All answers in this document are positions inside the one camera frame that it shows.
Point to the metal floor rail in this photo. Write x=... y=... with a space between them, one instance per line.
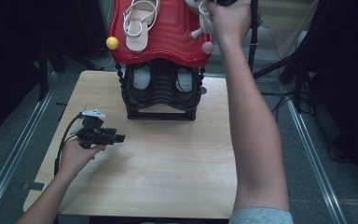
x=15 y=149
x=313 y=161

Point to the grey tape strip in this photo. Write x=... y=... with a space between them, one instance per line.
x=33 y=186

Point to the dark curtain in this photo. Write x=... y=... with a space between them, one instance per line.
x=9 y=62
x=348 y=77

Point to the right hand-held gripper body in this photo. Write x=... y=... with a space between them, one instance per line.
x=228 y=2

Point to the red and black shoe rack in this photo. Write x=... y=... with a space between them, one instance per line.
x=171 y=37

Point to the black tripod stand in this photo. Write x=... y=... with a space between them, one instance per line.
x=289 y=62

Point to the black metal stand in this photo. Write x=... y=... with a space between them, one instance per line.
x=43 y=74

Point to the person's grey sleeve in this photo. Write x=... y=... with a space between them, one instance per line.
x=261 y=216

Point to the black leather shoe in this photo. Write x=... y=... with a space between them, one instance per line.
x=184 y=79
x=142 y=77

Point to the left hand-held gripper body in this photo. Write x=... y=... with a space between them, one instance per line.
x=91 y=135

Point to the person's left hand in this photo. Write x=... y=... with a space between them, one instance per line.
x=74 y=158

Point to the person's right hand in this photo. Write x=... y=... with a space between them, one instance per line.
x=231 y=18

